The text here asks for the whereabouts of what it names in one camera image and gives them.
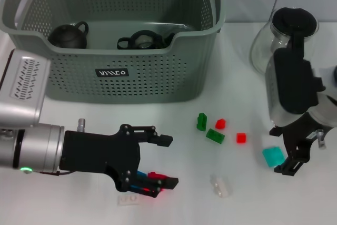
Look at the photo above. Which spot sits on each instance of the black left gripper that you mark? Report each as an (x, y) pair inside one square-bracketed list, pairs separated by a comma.
[(100, 154)]

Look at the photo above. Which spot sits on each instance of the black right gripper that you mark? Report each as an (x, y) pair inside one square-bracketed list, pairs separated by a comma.
[(297, 140)]

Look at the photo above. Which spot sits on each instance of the glass teacup black collar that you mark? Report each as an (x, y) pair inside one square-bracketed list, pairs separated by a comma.
[(166, 40), (143, 41)]

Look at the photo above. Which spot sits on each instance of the grey perforated storage basket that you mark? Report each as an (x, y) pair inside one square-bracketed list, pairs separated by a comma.
[(158, 77)]

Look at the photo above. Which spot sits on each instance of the teal square plate brick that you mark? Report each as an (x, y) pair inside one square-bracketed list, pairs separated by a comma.
[(273, 156)]

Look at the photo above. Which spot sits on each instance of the dark red curved brick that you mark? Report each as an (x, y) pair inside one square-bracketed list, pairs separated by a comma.
[(154, 175)]

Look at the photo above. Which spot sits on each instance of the blue square plate brick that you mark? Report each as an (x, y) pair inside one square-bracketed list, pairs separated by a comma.
[(141, 174)]

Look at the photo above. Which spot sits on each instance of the bright red toy brick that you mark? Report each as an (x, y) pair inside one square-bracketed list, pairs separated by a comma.
[(145, 190)]

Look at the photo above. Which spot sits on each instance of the small red cube brick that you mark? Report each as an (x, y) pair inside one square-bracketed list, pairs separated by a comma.
[(241, 138)]

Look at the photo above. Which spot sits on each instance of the white two-stud plate brick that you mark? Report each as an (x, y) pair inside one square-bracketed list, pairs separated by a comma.
[(129, 200)]

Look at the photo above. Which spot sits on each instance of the tall green toy brick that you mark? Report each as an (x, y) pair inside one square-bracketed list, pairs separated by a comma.
[(202, 121)]

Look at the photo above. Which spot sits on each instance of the flat green toy brick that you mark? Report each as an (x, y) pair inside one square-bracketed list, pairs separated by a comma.
[(215, 135)]

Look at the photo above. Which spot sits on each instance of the translucent white toy brick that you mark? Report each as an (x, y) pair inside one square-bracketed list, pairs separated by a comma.
[(222, 188)]

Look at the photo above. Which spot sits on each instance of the small red sloped brick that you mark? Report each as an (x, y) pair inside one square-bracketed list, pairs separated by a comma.
[(220, 124)]

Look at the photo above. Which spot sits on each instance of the glass pitcher black lid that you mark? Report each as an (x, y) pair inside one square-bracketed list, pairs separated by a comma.
[(292, 19)]

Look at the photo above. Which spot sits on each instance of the black clay teapot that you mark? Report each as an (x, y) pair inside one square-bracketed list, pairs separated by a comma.
[(65, 36)]

